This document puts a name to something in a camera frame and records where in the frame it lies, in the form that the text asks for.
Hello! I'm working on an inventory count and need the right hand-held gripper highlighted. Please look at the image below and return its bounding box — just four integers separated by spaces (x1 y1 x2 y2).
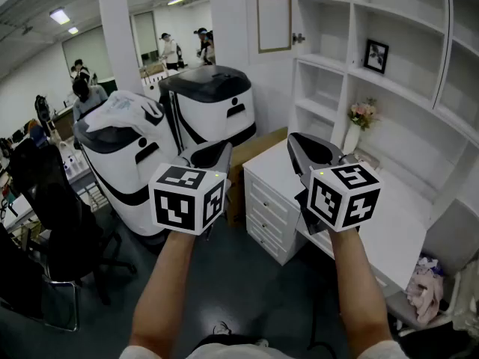
287 132 382 235

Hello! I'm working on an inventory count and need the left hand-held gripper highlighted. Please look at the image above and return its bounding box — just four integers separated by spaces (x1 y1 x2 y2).
148 141 234 239

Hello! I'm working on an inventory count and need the white cabinet shelf unit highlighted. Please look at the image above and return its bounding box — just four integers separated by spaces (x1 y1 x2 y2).
287 0 479 231

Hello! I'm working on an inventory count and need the white ribbed-glass cabinet door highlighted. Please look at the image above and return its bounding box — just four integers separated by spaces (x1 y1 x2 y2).
245 0 301 66

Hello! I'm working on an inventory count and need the person's right forearm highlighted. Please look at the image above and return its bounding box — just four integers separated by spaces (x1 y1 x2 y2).
328 225 394 351

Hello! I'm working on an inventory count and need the person's left forearm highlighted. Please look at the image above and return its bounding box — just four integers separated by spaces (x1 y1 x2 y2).
129 230 198 351

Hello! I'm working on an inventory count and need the white three-drawer cabinet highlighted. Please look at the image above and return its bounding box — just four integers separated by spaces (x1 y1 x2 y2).
242 166 302 266

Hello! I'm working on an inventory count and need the brown cardboard box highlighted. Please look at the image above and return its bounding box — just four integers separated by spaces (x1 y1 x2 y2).
225 126 289 227

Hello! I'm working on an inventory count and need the white vase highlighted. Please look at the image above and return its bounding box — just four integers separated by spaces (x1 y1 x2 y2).
343 122 362 156

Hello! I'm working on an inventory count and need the white black mobile robot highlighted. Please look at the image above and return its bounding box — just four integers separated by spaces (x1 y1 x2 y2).
73 90 181 247
157 64 258 153

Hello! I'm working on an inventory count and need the white plastic bag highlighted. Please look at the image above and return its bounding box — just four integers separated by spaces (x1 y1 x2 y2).
85 90 166 135

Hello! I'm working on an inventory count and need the black framed picture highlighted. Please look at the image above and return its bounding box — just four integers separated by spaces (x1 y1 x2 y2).
363 38 390 76

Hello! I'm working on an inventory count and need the black office chair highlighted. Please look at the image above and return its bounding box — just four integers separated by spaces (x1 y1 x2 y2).
9 138 138 307

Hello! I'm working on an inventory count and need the pink clothes pile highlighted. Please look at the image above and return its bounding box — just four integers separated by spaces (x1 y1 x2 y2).
406 256 445 325

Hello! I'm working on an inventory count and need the person's white shirt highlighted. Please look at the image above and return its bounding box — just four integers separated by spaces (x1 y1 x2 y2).
118 339 412 359

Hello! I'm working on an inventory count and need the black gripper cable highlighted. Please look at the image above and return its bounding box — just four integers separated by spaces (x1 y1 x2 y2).
306 307 338 352

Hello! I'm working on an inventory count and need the metal frame chair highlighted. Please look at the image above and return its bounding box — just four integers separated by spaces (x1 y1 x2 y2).
0 222 82 333

